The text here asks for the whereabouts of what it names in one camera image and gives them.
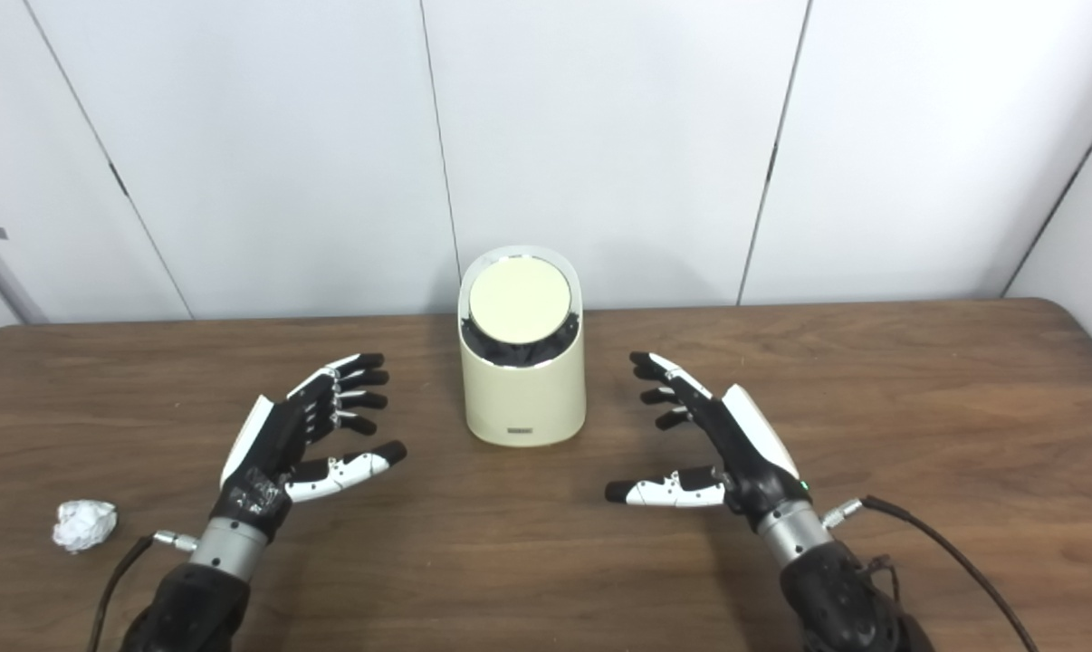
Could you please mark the cream-colored desktop trash bin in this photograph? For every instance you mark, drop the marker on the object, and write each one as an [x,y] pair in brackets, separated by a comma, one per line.
[521,403]

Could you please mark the white paper ball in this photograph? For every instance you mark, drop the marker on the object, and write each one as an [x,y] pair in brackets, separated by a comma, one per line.
[84,527]

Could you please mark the black bin liner bag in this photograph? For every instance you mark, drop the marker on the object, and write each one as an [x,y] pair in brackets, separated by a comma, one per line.
[510,354]

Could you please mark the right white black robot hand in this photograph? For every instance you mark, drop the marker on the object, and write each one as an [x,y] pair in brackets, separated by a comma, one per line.
[750,453]

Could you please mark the cream round bin lid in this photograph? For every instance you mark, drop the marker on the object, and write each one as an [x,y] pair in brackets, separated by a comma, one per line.
[519,299]

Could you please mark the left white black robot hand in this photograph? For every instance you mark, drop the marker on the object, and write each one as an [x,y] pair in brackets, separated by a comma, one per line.
[265,444]

